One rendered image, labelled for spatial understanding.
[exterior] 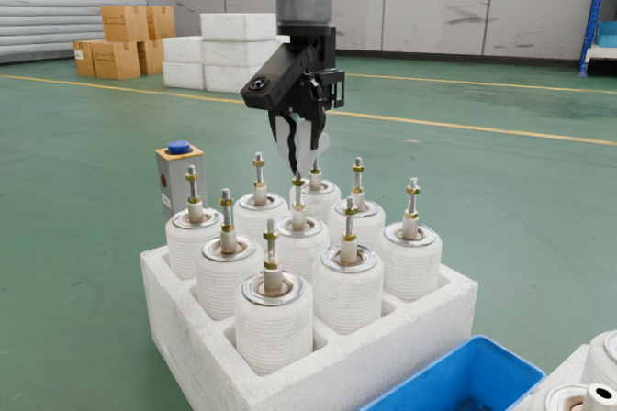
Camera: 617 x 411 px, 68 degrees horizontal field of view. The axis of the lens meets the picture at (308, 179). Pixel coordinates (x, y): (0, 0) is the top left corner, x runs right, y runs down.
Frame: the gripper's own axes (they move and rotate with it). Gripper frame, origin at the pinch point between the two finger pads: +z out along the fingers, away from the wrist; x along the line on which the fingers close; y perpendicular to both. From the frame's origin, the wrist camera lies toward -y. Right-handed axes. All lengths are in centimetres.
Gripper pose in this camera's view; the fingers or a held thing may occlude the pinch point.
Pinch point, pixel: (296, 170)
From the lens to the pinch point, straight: 66.3
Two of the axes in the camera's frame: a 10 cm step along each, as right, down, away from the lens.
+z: 0.0, 9.4, 3.5
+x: -8.0, -2.1, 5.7
